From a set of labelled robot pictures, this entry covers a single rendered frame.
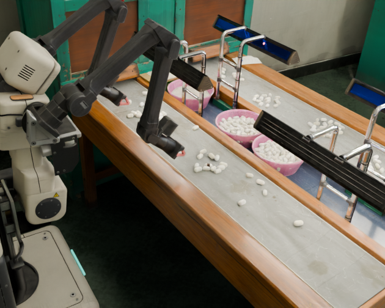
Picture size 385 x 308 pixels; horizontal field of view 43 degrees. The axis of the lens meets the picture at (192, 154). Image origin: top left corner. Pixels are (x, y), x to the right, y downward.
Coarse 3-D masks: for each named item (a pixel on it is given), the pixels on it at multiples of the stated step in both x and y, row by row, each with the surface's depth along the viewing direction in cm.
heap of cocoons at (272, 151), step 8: (264, 144) 237; (272, 144) 237; (256, 152) 230; (264, 152) 234; (272, 152) 232; (280, 152) 234; (288, 152) 234; (272, 160) 225; (280, 160) 226; (288, 160) 229; (296, 160) 229
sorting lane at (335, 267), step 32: (128, 96) 271; (192, 160) 223; (224, 160) 224; (224, 192) 204; (256, 192) 205; (256, 224) 189; (288, 224) 190; (320, 224) 191; (288, 256) 176; (320, 256) 177; (352, 256) 177; (320, 288) 164; (352, 288) 165
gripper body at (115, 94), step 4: (112, 88) 230; (112, 92) 229; (116, 92) 231; (120, 92) 232; (108, 96) 228; (112, 96) 229; (116, 96) 231; (120, 96) 231; (124, 96) 231; (112, 100) 232; (116, 100) 232; (120, 100) 231; (116, 104) 231
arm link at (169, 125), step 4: (164, 116) 192; (160, 120) 192; (164, 120) 191; (168, 120) 190; (172, 120) 192; (160, 124) 191; (164, 124) 190; (168, 124) 191; (172, 124) 191; (176, 124) 192; (160, 128) 190; (164, 128) 191; (168, 128) 191; (172, 128) 192; (160, 132) 190; (164, 132) 192; (168, 132) 192; (172, 132) 193; (148, 136) 185; (152, 136) 186; (156, 136) 188; (148, 140) 186; (152, 140) 188; (156, 140) 189
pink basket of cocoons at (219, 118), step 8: (224, 112) 256; (232, 112) 258; (248, 112) 258; (216, 120) 248; (232, 136) 239; (240, 136) 237; (248, 136) 237; (256, 136) 240; (240, 144) 242; (248, 144) 243
